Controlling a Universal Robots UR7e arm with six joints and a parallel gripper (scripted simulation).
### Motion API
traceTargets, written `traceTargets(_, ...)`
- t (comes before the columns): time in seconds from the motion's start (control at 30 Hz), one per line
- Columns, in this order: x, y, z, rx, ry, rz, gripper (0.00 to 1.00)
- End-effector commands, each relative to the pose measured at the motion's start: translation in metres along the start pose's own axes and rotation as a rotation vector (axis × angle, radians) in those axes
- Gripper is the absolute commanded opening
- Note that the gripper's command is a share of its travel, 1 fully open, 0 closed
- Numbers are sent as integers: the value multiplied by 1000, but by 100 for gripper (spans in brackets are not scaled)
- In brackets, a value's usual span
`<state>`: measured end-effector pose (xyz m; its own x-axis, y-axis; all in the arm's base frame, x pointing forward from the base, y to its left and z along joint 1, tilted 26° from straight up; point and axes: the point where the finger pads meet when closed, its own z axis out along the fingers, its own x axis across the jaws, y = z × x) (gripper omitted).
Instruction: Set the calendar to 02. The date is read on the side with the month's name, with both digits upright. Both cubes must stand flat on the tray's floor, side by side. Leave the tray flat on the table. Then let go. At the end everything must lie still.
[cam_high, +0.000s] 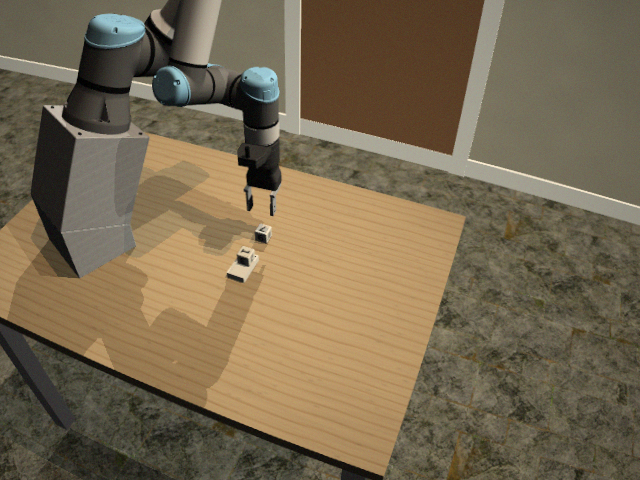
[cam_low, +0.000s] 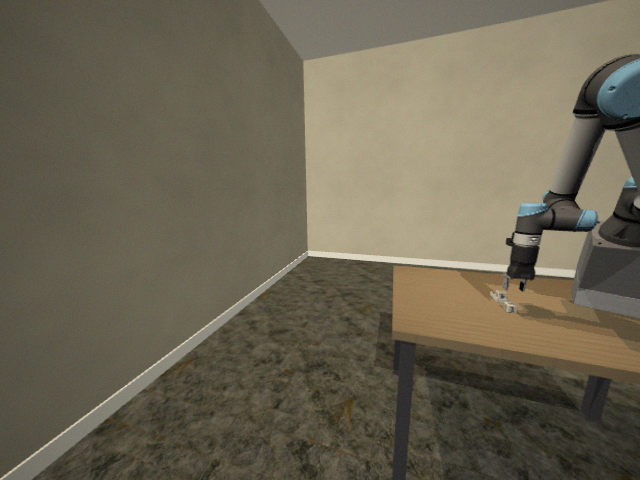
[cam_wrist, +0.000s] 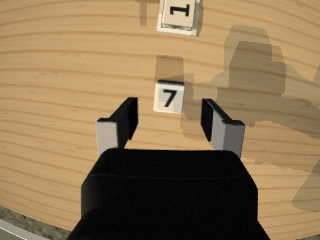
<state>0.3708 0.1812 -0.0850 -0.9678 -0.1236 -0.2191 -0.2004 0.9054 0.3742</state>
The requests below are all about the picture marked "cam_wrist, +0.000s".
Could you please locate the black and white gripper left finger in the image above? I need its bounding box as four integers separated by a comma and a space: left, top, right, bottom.
95, 97, 138, 157

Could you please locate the white calendar cube with digit 1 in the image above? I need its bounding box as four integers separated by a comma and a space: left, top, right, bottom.
162, 0, 196, 31

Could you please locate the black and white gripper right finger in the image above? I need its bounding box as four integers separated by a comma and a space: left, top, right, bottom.
201, 98, 246, 158

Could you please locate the white cube with black number 7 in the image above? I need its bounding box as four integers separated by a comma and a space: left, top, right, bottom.
154, 80, 186, 114

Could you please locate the cream rectangular tray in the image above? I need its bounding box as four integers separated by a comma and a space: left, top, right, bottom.
157, 0, 200, 37

